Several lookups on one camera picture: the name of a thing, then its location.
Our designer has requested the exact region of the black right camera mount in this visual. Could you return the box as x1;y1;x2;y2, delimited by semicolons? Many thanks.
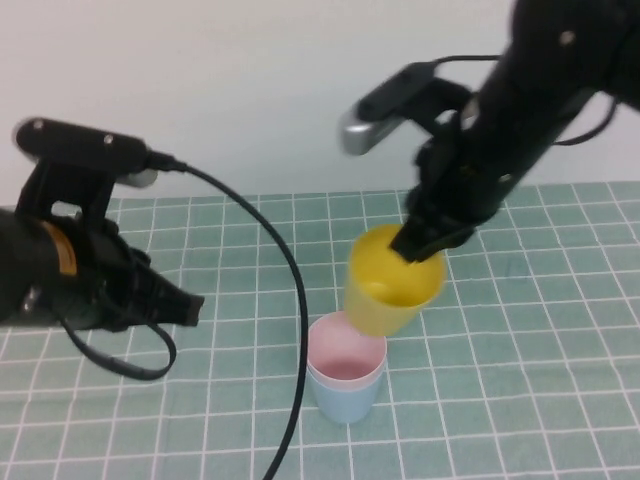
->
414;77;477;144

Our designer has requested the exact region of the black camera cable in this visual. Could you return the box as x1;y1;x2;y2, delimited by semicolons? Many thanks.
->
62;152;309;480
433;53;620;147

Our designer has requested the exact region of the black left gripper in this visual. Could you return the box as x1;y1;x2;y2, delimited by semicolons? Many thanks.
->
28;213;207;333

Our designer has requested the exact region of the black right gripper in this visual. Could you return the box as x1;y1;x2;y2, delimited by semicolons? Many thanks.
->
388;49;594;265

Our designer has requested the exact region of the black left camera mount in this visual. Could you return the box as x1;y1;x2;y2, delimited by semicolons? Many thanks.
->
14;158;117;227

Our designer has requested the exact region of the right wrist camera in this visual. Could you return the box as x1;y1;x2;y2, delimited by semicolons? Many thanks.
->
339;59;451;157

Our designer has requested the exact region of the black left camera cable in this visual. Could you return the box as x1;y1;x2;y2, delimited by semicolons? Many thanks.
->
62;152;309;480

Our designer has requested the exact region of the yellow plastic cup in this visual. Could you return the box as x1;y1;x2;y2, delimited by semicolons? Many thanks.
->
342;223;447;338

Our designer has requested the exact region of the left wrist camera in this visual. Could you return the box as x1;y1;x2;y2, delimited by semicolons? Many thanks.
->
12;117;159;190

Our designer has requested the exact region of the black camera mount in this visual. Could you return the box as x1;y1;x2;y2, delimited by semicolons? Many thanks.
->
14;158;117;227
414;77;477;144

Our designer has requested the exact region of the green checkered tablecloth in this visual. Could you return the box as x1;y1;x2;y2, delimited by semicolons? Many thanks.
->
0;180;640;480

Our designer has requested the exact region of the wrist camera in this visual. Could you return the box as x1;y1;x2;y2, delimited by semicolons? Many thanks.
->
12;117;159;190
339;59;451;157

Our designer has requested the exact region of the pink plastic cup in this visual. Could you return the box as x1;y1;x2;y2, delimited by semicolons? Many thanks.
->
306;310;388;389

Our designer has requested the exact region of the black right camera cable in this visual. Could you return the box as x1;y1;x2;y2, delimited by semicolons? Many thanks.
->
433;53;620;147

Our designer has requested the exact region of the blue plastic cup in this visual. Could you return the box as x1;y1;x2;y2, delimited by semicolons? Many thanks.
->
306;358;387;425

